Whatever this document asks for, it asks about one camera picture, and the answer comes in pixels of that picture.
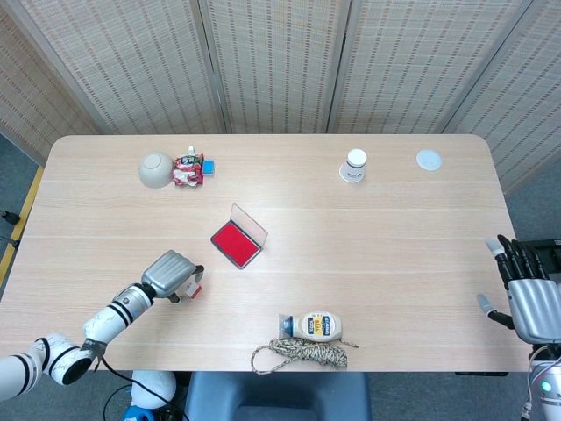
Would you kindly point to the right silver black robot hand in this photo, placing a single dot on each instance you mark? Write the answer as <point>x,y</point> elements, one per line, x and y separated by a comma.
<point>534,307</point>

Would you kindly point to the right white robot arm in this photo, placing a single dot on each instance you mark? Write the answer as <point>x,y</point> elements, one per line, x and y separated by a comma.
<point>548,386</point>

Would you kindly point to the white rounded plastic cover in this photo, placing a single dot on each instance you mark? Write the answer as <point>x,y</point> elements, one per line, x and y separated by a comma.
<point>151,386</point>

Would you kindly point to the white upturned paper cup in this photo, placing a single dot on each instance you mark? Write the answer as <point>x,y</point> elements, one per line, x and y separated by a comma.
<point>352,167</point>

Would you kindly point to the red ink pad case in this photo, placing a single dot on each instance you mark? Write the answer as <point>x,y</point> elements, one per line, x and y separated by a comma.
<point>234,244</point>

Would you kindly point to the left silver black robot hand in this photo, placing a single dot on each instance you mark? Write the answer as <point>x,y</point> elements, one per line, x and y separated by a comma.
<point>168,274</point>

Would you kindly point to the small red white cube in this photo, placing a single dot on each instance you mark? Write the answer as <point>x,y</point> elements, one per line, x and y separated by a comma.
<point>193,291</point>

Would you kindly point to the mayonnaise squeeze bottle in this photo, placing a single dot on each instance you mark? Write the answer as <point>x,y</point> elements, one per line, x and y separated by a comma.
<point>317,326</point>

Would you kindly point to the black box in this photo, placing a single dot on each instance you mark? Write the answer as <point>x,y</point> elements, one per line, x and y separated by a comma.
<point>550,256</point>

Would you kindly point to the woven folding screen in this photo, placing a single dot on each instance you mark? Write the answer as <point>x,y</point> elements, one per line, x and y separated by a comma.
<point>280,66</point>

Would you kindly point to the beige upturned bowl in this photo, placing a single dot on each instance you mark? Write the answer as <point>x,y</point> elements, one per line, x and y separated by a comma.
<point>154,170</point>

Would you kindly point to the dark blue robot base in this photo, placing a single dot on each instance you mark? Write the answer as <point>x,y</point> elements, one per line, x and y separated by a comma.
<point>276,397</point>

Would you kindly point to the white round table grommet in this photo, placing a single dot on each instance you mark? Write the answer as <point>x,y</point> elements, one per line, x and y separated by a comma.
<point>428,160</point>

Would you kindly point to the black floor caster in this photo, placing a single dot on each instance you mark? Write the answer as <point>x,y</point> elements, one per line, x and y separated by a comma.
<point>9,216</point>

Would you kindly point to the small blue sponge block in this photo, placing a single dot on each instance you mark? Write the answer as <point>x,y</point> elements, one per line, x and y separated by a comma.
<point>208,167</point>

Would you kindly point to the blue object under table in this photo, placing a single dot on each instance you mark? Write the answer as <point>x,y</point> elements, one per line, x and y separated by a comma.
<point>137,413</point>

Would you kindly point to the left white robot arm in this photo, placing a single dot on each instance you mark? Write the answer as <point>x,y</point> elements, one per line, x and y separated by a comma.
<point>87,333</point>

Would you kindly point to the red crumpled snack pouch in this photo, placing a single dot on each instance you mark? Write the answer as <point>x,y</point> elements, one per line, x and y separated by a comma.
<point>187,172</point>

